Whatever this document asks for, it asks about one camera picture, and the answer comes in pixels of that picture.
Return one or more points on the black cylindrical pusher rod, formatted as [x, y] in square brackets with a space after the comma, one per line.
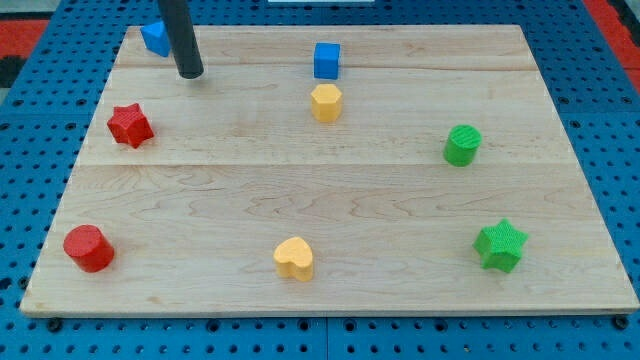
[176, 17]

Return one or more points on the red star block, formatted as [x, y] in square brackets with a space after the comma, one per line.
[129, 125]

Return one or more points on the green star block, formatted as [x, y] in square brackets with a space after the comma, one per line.
[500, 246]

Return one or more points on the blue triangular block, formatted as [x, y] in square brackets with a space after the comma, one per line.
[156, 39]

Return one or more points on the blue cube block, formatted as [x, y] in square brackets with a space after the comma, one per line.
[326, 60]

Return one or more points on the yellow hexagon block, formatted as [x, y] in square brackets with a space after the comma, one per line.
[326, 102]

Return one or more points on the light wooden board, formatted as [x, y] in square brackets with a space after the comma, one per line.
[238, 164]

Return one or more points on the red cylinder block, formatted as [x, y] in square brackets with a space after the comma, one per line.
[89, 249]

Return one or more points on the yellow heart block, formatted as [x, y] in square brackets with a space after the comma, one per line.
[294, 258]

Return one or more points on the green cylinder block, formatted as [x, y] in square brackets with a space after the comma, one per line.
[462, 144]

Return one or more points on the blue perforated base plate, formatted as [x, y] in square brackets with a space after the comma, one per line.
[47, 112]

